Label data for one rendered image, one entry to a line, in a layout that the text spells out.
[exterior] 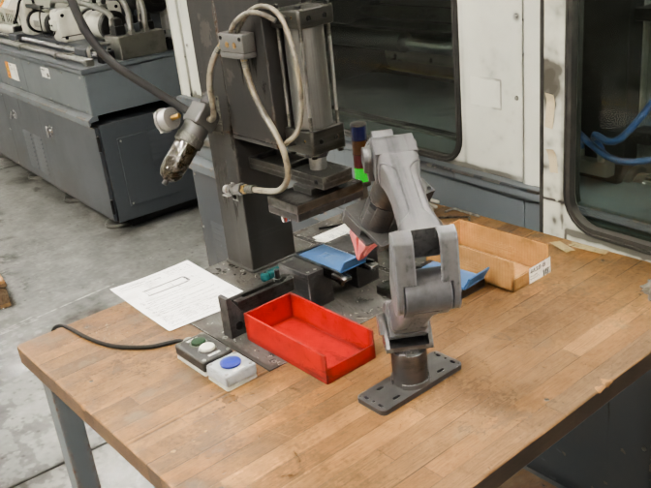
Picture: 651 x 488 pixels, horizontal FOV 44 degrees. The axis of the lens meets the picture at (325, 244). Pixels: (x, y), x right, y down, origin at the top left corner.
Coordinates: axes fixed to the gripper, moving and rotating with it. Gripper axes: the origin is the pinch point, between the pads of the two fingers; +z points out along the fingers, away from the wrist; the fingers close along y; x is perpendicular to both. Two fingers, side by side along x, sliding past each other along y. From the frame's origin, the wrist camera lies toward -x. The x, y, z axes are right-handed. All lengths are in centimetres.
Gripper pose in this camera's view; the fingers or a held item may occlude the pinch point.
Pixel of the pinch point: (361, 256)
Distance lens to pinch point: 146.7
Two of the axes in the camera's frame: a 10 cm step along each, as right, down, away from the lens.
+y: -6.2, -6.7, 4.1
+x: -7.5, 3.4, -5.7
